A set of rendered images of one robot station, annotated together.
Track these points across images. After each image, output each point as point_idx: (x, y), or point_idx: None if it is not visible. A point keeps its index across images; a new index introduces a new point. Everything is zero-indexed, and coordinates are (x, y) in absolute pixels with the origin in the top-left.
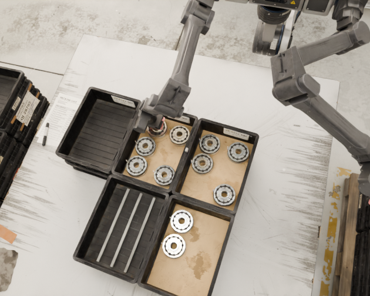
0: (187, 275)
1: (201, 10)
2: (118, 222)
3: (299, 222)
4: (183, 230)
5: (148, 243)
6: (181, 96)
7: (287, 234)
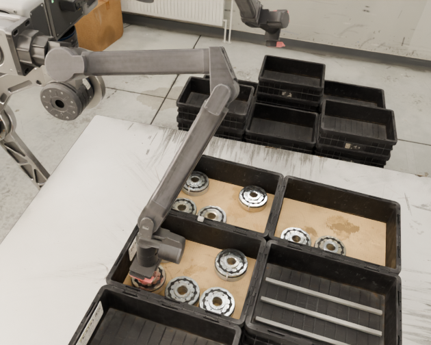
0: (358, 239)
1: (74, 48)
2: (312, 331)
3: (264, 160)
4: (308, 237)
5: (343, 262)
6: (226, 55)
7: (278, 170)
